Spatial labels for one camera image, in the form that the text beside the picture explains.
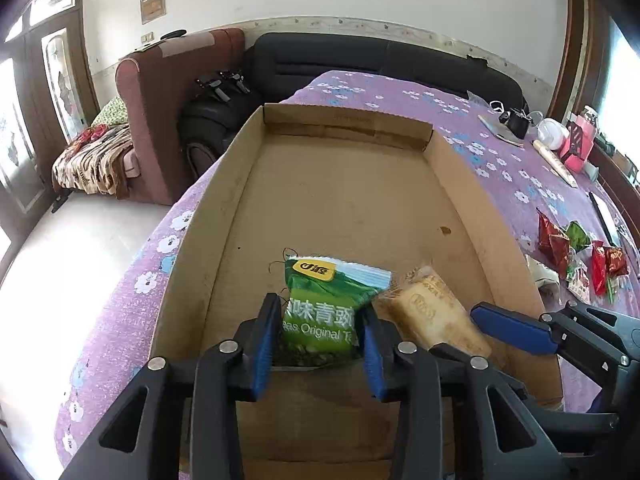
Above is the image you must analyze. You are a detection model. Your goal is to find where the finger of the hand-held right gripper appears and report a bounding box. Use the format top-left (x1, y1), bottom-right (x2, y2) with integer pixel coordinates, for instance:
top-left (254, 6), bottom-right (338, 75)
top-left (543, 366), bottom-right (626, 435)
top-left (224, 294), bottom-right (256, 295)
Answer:
top-left (524, 399), bottom-right (622, 437)
top-left (470, 302), bottom-right (640, 386)

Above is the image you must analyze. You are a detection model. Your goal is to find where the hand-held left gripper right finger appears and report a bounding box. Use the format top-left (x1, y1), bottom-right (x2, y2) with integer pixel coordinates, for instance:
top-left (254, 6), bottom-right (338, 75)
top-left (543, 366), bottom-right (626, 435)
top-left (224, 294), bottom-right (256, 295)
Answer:
top-left (356, 305), bottom-right (583, 480)

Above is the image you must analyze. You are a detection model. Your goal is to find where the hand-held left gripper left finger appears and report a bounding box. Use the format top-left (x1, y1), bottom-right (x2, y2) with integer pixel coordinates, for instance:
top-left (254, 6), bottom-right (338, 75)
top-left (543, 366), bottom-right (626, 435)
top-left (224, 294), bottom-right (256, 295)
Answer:
top-left (60, 292), bottom-right (283, 480)

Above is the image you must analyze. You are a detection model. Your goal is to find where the large green pea snack packet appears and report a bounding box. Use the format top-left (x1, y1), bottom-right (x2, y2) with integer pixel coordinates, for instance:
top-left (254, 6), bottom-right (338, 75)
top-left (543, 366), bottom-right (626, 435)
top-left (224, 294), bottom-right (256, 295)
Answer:
top-left (267, 248), bottom-right (393, 368)

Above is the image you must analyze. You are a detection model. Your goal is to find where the tan biscuit packet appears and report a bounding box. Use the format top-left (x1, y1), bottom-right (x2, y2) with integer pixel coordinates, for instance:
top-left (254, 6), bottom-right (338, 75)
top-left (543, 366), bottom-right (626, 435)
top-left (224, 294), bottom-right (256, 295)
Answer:
top-left (372, 265), bottom-right (493, 361)

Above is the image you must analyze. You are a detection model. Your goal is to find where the large red snack packet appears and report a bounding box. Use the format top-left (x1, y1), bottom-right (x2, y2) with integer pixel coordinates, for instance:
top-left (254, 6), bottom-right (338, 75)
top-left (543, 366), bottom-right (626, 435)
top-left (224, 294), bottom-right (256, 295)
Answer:
top-left (537, 208), bottom-right (572, 278)

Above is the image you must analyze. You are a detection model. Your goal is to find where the small green snack packet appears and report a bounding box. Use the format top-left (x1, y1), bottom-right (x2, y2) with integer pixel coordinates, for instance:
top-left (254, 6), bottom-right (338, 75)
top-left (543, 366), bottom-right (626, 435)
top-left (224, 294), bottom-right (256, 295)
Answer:
top-left (565, 221), bottom-right (592, 253)

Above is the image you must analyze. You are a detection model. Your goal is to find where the shallow cardboard box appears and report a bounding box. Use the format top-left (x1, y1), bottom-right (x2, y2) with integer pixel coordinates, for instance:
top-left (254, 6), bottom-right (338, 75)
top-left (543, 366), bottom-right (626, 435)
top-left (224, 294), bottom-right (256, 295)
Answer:
top-left (149, 102), bottom-right (565, 480)

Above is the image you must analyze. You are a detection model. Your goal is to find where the purple floral blanket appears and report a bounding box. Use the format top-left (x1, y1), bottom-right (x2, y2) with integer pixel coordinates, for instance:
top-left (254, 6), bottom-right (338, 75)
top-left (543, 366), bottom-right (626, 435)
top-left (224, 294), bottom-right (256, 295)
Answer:
top-left (52, 70), bottom-right (640, 480)

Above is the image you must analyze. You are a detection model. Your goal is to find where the wooden side cabinet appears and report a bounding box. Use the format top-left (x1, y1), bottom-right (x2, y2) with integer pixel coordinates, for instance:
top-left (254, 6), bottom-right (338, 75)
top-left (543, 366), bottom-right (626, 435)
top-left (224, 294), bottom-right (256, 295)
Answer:
top-left (587, 145), bottom-right (640, 241)

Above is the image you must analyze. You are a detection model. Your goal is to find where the pink box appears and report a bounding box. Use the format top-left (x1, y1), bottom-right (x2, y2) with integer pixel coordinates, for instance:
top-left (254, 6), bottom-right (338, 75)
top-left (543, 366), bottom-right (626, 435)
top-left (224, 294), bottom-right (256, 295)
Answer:
top-left (559, 114), bottom-right (598, 172)

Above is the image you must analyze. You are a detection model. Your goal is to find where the white round container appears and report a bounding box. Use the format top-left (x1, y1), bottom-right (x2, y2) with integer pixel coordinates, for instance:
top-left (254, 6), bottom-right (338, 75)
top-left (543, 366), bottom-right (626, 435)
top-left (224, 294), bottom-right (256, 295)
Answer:
top-left (537, 118), bottom-right (571, 151)

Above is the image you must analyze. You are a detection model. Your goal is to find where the paper booklet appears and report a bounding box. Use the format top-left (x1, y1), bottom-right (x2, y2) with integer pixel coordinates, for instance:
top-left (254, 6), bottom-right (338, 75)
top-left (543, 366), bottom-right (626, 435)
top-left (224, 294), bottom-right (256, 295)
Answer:
top-left (477, 114), bottom-right (525, 148)

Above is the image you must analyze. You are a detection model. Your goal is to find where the black pouch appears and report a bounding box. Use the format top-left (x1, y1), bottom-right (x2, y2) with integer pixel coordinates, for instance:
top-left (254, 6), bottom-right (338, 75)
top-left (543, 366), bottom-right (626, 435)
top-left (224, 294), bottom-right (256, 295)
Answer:
top-left (499, 108), bottom-right (532, 140)

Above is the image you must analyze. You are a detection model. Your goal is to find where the brown patterned blanket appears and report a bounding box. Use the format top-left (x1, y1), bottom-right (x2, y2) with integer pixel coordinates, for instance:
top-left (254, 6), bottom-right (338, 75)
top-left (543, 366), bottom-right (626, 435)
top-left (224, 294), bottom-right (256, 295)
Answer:
top-left (52, 125), bottom-right (136, 196)

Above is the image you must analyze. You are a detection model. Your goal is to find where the brown fabric armchair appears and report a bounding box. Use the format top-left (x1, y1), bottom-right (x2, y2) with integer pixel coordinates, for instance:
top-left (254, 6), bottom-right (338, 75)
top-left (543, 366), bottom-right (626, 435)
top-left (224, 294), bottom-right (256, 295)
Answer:
top-left (52, 27), bottom-right (246, 206)

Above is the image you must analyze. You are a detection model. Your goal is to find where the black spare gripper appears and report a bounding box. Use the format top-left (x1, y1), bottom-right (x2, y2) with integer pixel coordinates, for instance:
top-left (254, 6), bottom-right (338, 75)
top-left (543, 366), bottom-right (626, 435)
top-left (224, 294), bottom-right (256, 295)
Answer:
top-left (195, 76), bottom-right (228, 103)
top-left (225, 71), bottom-right (251, 95)

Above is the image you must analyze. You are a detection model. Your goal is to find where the red patterned cloth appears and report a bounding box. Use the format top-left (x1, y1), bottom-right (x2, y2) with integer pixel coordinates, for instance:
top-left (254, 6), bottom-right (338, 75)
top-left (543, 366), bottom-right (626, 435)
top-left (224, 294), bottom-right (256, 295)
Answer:
top-left (75, 125), bottom-right (118, 146)

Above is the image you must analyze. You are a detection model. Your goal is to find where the green floral pillow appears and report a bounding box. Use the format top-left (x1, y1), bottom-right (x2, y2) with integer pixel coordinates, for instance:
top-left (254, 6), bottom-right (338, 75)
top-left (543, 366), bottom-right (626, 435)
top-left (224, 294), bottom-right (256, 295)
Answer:
top-left (92, 96), bottom-right (128, 128)

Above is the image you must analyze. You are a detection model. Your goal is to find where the black leather sofa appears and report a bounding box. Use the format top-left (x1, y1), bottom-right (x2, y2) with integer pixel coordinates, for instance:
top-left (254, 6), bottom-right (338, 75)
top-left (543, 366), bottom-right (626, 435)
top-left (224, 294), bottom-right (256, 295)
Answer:
top-left (179, 32), bottom-right (531, 171)

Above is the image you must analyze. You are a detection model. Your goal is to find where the wooden glass door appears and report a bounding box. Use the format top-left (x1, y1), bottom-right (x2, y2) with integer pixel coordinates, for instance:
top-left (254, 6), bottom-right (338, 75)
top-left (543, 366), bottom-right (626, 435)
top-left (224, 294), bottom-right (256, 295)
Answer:
top-left (0, 0), bottom-right (101, 261)

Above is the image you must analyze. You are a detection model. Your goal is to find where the wooden window frame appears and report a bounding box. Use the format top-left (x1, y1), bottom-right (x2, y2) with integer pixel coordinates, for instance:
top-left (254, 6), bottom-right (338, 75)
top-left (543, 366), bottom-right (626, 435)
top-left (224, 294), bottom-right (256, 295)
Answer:
top-left (547, 0), bottom-right (608, 121)

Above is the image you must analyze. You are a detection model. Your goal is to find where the wooden wall plaque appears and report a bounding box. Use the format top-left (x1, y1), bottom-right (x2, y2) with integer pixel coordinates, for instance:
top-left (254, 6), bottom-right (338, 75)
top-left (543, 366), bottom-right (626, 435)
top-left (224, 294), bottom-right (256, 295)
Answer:
top-left (140, 0), bottom-right (166, 25)

